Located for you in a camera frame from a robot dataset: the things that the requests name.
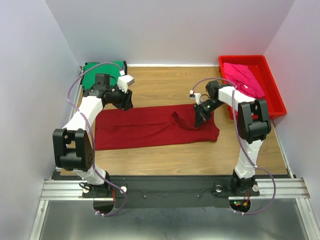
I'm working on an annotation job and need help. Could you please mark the pink t shirt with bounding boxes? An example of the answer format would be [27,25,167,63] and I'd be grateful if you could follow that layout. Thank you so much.
[222,62,265,99]

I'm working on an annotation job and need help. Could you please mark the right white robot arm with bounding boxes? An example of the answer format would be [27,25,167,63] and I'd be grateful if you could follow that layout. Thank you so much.
[189,77,271,194]

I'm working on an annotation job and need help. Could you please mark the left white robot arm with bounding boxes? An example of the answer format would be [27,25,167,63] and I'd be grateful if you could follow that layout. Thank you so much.
[52,71,135,196]

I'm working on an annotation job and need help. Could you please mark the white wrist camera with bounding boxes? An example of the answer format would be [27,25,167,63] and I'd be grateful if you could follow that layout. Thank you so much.
[189,90,203,105]
[116,70,135,93]

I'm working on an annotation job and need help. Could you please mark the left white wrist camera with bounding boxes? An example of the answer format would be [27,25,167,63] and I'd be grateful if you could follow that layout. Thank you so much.
[116,70,135,93]

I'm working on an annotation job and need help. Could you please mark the red plastic bin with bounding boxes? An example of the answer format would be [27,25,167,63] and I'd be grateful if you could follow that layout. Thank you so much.
[218,55,287,120]

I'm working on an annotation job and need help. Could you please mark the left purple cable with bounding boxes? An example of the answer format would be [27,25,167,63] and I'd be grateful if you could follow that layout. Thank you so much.
[66,61,128,218]

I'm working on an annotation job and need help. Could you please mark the aluminium rail frame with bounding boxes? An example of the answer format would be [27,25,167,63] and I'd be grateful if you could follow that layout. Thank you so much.
[29,65,312,240]

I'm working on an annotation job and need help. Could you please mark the dark red t shirt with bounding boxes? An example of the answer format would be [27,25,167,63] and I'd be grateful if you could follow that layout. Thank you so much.
[94,104,220,151]

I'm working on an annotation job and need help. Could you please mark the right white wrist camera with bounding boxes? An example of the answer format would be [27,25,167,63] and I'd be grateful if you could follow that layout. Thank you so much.
[189,90,203,105]

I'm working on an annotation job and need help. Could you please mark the folded green t shirt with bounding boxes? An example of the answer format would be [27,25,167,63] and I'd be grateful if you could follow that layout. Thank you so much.
[81,60,124,90]

